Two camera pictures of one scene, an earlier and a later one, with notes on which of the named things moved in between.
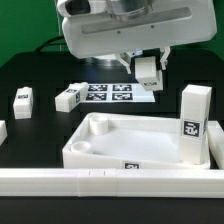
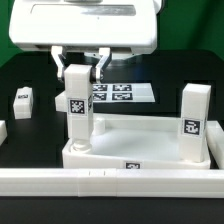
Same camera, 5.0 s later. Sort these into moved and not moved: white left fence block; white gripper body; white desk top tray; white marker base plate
Moved: white gripper body
Not moved: white marker base plate; white desk top tray; white left fence block
